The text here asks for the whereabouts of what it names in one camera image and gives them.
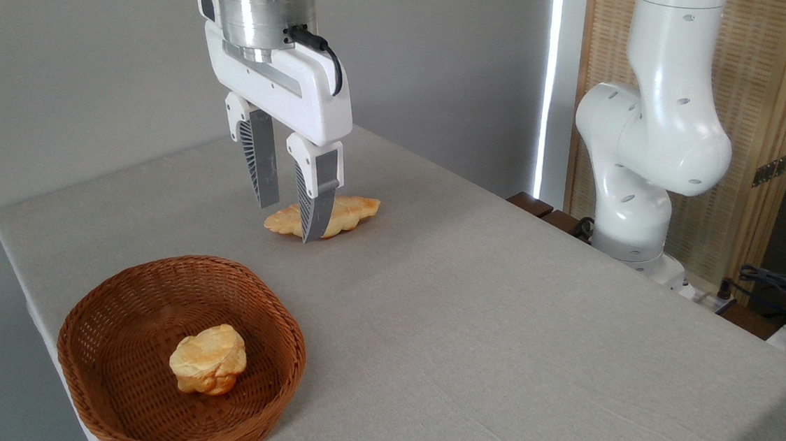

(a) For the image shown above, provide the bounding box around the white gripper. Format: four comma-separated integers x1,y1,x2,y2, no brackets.
180,0,363,247

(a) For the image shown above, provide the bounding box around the long croissant bread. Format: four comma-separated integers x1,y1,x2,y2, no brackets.
264,189,381,244

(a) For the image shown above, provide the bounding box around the round bread roll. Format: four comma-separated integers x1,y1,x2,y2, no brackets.
167,320,250,399

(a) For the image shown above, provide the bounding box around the brown wicker basket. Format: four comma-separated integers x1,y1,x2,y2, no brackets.
50,245,314,441

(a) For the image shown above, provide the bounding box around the grey tablecloth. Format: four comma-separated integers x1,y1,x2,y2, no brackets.
0,97,786,441

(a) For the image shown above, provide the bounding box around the metal screen hinge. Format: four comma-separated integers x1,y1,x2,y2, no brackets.
752,145,786,190

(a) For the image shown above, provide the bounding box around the bamboo folding screen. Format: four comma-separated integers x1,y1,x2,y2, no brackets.
557,0,786,308

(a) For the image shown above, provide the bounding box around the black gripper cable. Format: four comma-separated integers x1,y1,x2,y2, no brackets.
280,24,348,97

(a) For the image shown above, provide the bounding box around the black cable bundle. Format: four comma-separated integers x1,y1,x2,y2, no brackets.
718,263,786,329

